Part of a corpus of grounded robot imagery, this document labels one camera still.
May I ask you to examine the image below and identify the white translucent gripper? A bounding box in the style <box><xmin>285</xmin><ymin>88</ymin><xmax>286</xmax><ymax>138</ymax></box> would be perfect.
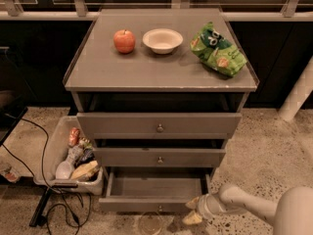
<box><xmin>182</xmin><ymin>194</ymin><xmax>227</xmax><ymax>225</ymax></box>

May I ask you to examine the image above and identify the grey bottom drawer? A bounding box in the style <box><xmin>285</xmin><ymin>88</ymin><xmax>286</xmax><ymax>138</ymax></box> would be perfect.
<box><xmin>99</xmin><ymin>167</ymin><xmax>211</xmax><ymax>212</ymax></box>

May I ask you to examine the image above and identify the grey drawer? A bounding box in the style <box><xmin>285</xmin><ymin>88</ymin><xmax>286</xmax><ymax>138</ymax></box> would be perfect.
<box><xmin>76</xmin><ymin>113</ymin><xmax>242</xmax><ymax>139</ymax></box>
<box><xmin>94</xmin><ymin>148</ymin><xmax>226</xmax><ymax>167</ymax></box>
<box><xmin>99</xmin><ymin>167</ymin><xmax>211</xmax><ymax>212</ymax></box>

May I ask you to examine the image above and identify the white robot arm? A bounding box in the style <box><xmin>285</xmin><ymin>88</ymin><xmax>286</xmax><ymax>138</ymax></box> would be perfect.
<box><xmin>183</xmin><ymin>183</ymin><xmax>313</xmax><ymax>235</ymax></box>

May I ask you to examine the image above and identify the grey middle drawer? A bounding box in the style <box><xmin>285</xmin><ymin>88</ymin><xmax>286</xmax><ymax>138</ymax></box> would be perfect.
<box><xmin>94</xmin><ymin>148</ymin><xmax>226</xmax><ymax>167</ymax></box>

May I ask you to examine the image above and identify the grey top drawer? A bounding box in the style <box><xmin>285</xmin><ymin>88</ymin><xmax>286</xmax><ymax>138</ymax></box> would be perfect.
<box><xmin>76</xmin><ymin>113</ymin><xmax>242</xmax><ymax>139</ymax></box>

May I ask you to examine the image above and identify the grey wooden drawer cabinet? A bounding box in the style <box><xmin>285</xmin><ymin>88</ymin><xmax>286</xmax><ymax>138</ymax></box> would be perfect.
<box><xmin>62</xmin><ymin>7</ymin><xmax>260</xmax><ymax>181</ymax></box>

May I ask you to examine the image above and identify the yellow snack bag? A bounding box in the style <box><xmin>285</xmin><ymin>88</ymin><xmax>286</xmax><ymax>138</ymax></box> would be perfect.
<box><xmin>71</xmin><ymin>161</ymin><xmax>99</xmax><ymax>181</ymax></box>

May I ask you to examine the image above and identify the dark snack packet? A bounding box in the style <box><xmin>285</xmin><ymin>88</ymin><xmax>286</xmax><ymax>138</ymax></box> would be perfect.
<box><xmin>76</xmin><ymin>149</ymin><xmax>95</xmax><ymax>166</ymax></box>

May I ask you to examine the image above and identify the clear plastic bin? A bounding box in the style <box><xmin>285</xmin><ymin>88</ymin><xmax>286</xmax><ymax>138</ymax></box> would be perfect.
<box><xmin>33</xmin><ymin>116</ymin><xmax>104</xmax><ymax>195</ymax></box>

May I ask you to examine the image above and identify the clear plastic bottle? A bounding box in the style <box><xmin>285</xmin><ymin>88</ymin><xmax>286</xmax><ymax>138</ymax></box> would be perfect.
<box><xmin>56</xmin><ymin>146</ymin><xmax>83</xmax><ymax>180</ymax></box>

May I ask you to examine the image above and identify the red snack packet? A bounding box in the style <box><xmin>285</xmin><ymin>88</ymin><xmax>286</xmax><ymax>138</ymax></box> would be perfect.
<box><xmin>68</xmin><ymin>127</ymin><xmax>80</xmax><ymax>147</ymax></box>

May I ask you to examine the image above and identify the black metal stand leg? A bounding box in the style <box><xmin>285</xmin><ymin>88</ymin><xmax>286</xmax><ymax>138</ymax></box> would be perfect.
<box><xmin>28</xmin><ymin>182</ymin><xmax>79</xmax><ymax>228</ymax></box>

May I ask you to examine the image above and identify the green chip bag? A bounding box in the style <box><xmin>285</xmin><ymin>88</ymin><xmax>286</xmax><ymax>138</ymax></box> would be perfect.
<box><xmin>190</xmin><ymin>23</ymin><xmax>247</xmax><ymax>77</ymax></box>

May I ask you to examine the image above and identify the white paper bowl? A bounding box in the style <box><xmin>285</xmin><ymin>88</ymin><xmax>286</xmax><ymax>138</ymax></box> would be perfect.
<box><xmin>142</xmin><ymin>28</ymin><xmax>183</xmax><ymax>55</ymax></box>

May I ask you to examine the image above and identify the red apple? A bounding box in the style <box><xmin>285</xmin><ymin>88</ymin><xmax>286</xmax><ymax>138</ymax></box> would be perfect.
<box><xmin>113</xmin><ymin>29</ymin><xmax>136</xmax><ymax>54</ymax></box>

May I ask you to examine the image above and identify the red white floor object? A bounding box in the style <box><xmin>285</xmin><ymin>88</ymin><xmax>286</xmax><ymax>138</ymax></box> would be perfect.
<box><xmin>0</xmin><ymin>163</ymin><xmax>21</xmax><ymax>183</ymax></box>

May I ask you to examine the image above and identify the black power cable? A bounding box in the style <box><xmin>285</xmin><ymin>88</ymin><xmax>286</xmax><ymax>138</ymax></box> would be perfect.
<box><xmin>1</xmin><ymin>113</ymin><xmax>94</xmax><ymax>235</ymax></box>

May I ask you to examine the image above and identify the white diagonal post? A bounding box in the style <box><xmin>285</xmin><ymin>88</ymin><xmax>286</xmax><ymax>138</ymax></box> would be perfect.
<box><xmin>278</xmin><ymin>56</ymin><xmax>313</xmax><ymax>121</ymax></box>

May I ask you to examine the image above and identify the white railing frame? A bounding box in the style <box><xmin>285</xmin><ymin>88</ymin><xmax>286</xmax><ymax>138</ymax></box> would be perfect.
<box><xmin>0</xmin><ymin>0</ymin><xmax>313</xmax><ymax>22</ymax></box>

